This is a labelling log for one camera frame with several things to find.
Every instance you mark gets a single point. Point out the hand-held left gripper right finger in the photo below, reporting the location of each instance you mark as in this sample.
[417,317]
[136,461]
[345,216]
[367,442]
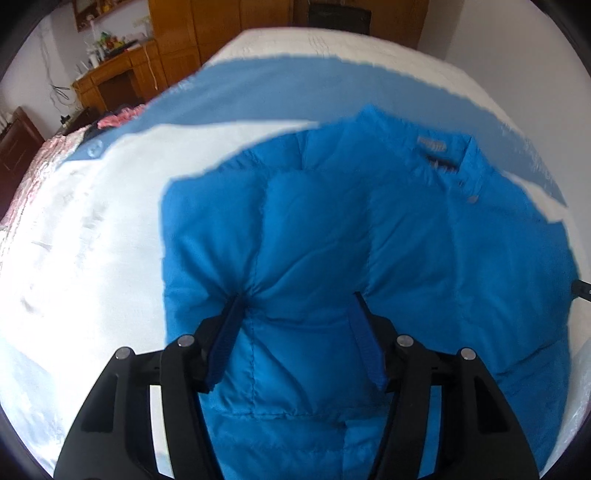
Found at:
[365,344]

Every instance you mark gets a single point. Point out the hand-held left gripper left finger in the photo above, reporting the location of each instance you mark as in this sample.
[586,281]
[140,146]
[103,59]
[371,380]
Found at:
[225,344]

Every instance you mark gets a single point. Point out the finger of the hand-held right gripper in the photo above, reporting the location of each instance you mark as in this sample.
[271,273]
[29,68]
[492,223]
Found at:
[582,289]

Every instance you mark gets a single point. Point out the blue puffer jacket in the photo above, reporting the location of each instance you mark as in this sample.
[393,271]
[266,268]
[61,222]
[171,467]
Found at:
[323,221]

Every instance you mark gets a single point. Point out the pink ruffled cloth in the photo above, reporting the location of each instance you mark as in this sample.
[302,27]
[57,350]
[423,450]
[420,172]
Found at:
[122,116]

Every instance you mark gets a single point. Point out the pink quilt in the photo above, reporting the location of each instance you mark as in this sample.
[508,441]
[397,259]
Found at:
[44,161]

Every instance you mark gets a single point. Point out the wooden desk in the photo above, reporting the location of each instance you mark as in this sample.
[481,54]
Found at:
[117,78]

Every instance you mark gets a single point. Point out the wooden wardrobe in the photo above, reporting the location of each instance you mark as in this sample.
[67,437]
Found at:
[194,32]

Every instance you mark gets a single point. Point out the group of small bottles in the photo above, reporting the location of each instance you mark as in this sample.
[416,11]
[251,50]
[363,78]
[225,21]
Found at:
[108,44]

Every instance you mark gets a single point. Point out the black box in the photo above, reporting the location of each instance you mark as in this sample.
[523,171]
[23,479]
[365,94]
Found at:
[339,18]

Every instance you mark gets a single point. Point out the wooden wall shelf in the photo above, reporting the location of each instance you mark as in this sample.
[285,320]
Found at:
[87,11]

